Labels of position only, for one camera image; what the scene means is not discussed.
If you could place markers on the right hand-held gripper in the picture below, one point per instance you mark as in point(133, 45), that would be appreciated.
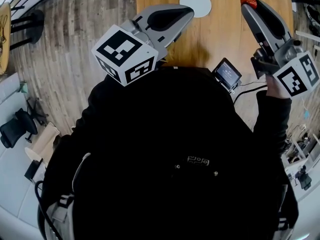
point(296, 72)

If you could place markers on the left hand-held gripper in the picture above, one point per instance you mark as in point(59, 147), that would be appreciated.
point(125, 50)

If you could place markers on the white round plate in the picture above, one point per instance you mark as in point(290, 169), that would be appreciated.
point(200, 1)

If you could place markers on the person's right forearm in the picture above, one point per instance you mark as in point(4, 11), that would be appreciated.
point(273, 114)

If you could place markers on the person's left forearm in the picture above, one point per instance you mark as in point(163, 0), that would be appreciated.
point(95, 104)

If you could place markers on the black metal rack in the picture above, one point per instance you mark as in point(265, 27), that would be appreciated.
point(308, 6)

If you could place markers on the small black screen device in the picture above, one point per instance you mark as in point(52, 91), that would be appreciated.
point(227, 74)

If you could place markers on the person's black-clothed torso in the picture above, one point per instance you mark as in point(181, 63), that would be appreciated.
point(162, 146)

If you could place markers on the white cluttered shelf unit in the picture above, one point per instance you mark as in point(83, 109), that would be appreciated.
point(303, 154)

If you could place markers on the black round-base stand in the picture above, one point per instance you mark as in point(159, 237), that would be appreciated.
point(36, 26)

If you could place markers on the black folded tripod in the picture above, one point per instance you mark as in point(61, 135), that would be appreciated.
point(37, 110)

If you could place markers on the round wooden side table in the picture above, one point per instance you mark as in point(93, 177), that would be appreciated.
point(4, 34)

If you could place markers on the open cardboard box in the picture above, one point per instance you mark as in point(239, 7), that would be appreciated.
point(43, 144)

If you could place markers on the black office chair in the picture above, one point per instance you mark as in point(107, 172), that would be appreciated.
point(17, 129)

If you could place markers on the small black flat box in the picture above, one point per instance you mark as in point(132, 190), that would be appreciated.
point(33, 170)

